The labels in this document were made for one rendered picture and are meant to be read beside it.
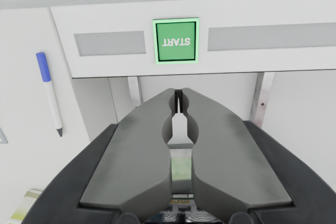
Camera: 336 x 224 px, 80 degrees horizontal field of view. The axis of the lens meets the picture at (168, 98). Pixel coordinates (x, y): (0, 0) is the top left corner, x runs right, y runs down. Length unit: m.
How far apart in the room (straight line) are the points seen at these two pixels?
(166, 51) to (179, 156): 0.30
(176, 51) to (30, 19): 0.18
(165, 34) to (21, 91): 0.23
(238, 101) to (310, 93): 0.16
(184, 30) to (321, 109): 0.42
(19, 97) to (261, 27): 0.35
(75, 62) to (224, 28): 0.20
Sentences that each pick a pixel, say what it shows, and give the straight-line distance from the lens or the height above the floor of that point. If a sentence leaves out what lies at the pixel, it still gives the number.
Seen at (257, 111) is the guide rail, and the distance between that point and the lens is 0.48.
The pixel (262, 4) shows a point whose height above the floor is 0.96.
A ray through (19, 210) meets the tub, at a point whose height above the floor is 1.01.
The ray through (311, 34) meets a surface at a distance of 0.32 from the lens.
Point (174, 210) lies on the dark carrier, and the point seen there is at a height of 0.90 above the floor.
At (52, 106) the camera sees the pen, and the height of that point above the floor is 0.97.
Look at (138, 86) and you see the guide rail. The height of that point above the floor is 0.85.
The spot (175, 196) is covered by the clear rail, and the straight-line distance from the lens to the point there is 0.58.
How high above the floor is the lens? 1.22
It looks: 59 degrees down
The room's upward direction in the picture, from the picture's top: 177 degrees counter-clockwise
